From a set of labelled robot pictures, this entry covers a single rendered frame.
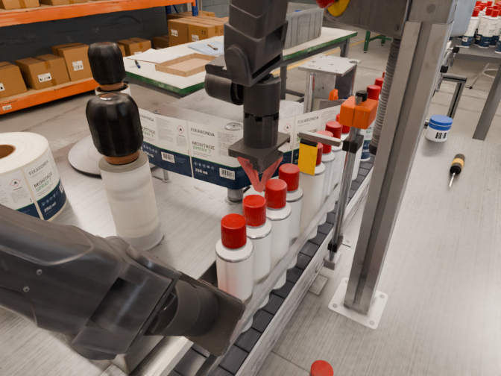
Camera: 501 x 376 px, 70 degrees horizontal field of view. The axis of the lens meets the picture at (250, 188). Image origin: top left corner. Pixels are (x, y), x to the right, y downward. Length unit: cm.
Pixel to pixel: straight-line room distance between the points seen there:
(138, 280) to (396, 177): 36
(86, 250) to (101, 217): 59
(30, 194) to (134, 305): 58
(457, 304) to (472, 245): 19
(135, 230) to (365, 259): 42
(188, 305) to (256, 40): 32
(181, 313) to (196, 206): 49
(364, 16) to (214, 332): 42
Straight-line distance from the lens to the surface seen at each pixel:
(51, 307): 27
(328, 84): 93
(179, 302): 36
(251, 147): 58
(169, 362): 54
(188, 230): 77
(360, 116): 52
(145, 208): 69
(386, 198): 55
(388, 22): 48
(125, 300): 30
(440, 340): 72
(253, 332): 60
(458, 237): 94
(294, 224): 61
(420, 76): 47
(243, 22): 49
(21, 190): 84
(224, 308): 45
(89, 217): 87
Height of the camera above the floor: 137
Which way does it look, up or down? 34 degrees down
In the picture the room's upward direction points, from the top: straight up
